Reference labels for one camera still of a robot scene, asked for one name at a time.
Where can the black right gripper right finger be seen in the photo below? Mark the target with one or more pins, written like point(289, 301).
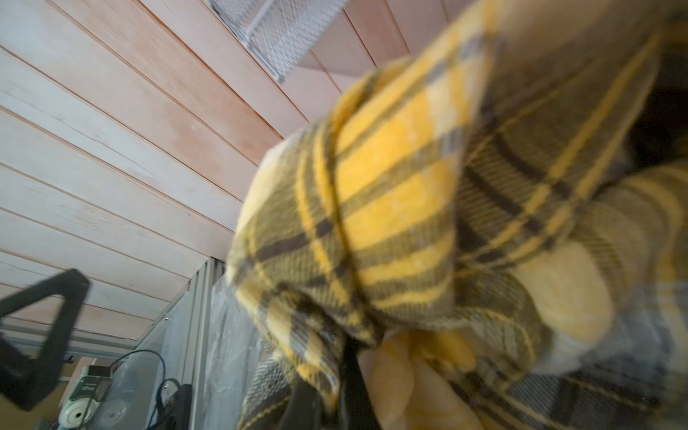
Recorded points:
point(305, 408)

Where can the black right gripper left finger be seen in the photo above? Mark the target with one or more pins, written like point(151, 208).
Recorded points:
point(27, 381)

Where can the yellow plaid cloth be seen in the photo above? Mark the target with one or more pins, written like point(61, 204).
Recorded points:
point(499, 221)

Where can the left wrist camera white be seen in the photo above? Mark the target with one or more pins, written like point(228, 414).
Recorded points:
point(84, 400)

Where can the white wire mesh shelf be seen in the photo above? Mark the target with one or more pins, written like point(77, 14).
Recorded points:
point(277, 33)

